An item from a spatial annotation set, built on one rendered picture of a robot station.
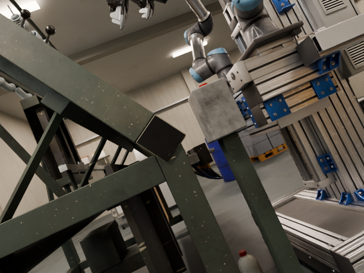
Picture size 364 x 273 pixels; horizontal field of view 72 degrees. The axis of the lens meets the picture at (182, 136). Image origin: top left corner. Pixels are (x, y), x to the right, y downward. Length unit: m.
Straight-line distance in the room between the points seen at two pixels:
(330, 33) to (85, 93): 0.87
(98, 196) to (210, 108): 0.44
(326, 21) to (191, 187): 1.07
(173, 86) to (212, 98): 9.28
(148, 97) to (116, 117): 9.14
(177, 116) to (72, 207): 9.07
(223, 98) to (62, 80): 0.51
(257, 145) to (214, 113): 4.51
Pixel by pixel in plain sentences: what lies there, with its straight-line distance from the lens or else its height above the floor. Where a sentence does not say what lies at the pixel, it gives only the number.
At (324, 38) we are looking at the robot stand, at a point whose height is 0.92.
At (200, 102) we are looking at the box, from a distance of 0.81.
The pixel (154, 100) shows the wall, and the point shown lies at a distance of 9.89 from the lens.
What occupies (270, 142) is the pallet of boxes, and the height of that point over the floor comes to 0.28.
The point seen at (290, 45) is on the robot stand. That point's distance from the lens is 1.15.
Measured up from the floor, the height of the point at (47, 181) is 0.97.
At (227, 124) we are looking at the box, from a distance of 0.81.
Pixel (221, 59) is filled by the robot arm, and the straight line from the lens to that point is 1.60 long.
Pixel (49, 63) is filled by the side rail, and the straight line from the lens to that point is 0.90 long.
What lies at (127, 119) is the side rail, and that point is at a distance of 0.79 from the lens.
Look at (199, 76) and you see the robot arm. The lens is 1.64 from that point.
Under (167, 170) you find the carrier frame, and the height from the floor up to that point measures 0.73.
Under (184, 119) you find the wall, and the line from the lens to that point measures 9.78.
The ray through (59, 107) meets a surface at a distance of 0.92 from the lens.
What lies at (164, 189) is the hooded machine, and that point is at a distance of 4.35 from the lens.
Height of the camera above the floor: 0.75
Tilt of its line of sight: 4 degrees up
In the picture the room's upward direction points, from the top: 25 degrees counter-clockwise
